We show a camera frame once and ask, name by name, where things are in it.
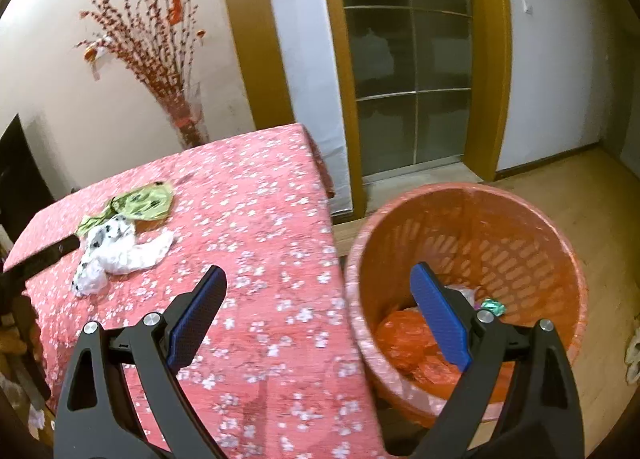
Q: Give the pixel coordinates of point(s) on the pair of white slippers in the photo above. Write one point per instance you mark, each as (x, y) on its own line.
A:
(634, 354)

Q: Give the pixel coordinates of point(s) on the wooden wall trim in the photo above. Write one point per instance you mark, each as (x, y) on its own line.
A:
(255, 39)

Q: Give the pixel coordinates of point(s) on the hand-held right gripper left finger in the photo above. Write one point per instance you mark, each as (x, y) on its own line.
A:
(195, 319)

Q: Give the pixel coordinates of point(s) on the orange lined mesh waste basket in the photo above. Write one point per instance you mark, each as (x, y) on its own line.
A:
(525, 249)

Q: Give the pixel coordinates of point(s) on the wooden framed glass door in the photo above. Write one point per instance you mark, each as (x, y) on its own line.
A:
(415, 64)

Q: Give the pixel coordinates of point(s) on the white crumpled paper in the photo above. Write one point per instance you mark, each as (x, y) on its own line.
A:
(36, 420)

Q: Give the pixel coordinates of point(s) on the red floral tablecloth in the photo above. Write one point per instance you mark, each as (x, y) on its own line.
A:
(260, 239)

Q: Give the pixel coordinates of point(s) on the red berry branch bouquet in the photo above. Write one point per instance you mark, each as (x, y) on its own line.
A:
(150, 44)

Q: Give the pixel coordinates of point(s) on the white black-spotted plastic bag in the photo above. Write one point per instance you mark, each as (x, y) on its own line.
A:
(115, 254)

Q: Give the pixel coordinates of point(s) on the glass vase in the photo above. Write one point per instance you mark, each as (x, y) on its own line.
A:
(187, 119)

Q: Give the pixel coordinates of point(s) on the long orange plastic bag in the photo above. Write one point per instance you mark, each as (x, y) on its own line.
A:
(405, 339)

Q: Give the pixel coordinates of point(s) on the light green plastic bag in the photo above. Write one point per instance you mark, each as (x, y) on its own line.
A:
(145, 201)

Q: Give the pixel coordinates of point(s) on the dark wooden chair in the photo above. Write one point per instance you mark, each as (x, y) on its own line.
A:
(25, 174)

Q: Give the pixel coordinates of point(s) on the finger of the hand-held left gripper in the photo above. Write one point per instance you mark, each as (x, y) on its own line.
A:
(40, 261)

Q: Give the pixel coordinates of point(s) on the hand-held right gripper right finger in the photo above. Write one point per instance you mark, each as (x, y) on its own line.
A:
(442, 319)

